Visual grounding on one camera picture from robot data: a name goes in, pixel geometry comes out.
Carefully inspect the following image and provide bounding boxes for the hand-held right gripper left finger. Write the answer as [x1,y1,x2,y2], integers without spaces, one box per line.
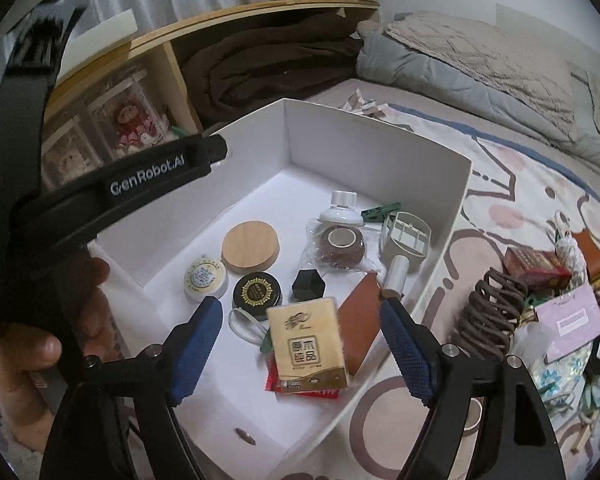
[40,296,224,480]

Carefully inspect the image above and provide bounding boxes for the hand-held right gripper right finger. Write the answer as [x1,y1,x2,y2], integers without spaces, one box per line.
[379,297,567,480]

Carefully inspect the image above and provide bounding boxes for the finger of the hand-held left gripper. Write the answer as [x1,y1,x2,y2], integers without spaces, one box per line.
[199,134,230,168]

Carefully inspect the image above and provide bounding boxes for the white cardboard box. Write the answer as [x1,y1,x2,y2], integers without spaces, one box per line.
[87,98,473,480]

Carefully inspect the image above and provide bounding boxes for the tan tissue pack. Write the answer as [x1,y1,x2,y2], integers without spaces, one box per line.
[266,296,351,393]

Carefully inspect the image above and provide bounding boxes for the person's left hand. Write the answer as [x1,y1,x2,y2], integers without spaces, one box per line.
[0,254,112,453]

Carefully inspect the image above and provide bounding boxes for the white loop band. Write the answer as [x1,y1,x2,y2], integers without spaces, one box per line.
[228,307,271,346]

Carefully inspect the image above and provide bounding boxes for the brown leather card holder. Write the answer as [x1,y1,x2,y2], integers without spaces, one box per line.
[339,271,381,376]

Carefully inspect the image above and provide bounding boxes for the small white round tin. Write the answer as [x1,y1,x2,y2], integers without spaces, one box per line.
[182,255,229,301]

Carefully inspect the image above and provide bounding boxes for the white cylinder roll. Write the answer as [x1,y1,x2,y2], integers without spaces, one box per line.
[382,255,411,301]

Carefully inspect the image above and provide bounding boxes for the black round jar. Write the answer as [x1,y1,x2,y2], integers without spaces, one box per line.
[231,271,283,322]

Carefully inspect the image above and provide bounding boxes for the brown hair claw clip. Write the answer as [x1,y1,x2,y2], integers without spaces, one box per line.
[452,267,528,358]

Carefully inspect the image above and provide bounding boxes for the dark brown blanket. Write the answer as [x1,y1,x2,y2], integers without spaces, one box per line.
[172,10,381,128]

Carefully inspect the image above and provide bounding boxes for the clear storage box with dolls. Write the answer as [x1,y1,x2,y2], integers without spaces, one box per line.
[42,62,173,181]

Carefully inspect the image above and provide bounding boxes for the round wooden lid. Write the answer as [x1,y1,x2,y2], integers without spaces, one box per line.
[221,220,279,276]

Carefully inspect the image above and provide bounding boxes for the red packet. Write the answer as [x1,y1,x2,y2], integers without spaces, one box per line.
[263,355,342,398]

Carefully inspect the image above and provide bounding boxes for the brown tape roll in bag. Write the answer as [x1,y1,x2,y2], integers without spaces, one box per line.
[307,220,376,273]

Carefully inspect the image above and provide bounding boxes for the crumpled white plastic bag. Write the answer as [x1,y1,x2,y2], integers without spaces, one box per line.
[512,322,553,366]

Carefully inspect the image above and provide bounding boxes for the wooden shelf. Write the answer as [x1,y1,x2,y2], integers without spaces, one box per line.
[42,0,381,171]

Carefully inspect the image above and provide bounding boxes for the small black hexagonal box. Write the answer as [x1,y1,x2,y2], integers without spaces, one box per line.
[291,268,325,301]

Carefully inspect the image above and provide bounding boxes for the small white bottle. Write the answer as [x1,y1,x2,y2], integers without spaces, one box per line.
[317,190,365,228]

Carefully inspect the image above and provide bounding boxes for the red-brown box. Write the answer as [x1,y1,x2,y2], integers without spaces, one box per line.
[502,246,573,288]

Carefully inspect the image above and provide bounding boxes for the floral cloth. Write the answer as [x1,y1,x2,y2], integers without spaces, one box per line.
[530,355,596,401]

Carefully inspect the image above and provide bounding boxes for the pink card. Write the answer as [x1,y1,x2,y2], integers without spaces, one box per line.
[535,282,600,361]

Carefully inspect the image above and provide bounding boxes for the printed blanket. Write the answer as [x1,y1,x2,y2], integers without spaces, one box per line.
[330,87,600,480]

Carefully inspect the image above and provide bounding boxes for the white knitted pouch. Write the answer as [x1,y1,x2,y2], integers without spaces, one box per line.
[555,232,586,281]

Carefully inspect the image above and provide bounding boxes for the black key fob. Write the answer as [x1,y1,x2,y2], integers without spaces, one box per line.
[585,335,600,376]

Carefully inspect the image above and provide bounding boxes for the grey folded duvet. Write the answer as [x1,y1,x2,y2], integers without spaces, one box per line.
[355,24,600,171]
[570,60,600,161]

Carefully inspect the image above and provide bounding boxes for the brown leather wallet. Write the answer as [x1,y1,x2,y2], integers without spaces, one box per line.
[567,228,600,281]

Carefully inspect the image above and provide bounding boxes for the grey-green plastic frame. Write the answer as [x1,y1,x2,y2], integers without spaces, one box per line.
[379,211,432,261]

